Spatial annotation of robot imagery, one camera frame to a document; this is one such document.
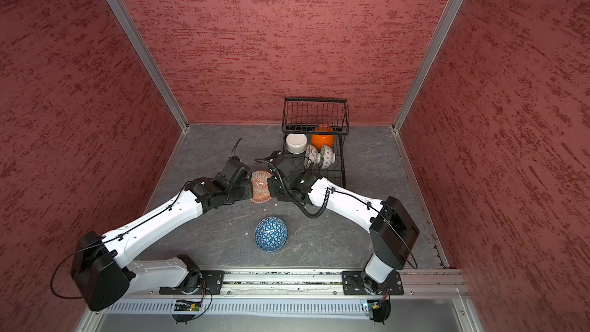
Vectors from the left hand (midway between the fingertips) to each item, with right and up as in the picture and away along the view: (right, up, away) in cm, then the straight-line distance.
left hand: (249, 192), depth 81 cm
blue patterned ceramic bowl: (+8, -15, +1) cm, 17 cm away
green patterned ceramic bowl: (+30, +12, +14) cm, 35 cm away
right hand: (+8, +2, 0) cm, 8 cm away
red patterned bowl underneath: (+24, +13, +14) cm, 30 cm away
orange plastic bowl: (+29, +20, +25) cm, 43 cm away
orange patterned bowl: (+4, +2, +2) cm, 5 cm away
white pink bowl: (+16, +18, +23) cm, 34 cm away
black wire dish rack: (+25, +24, +25) cm, 43 cm away
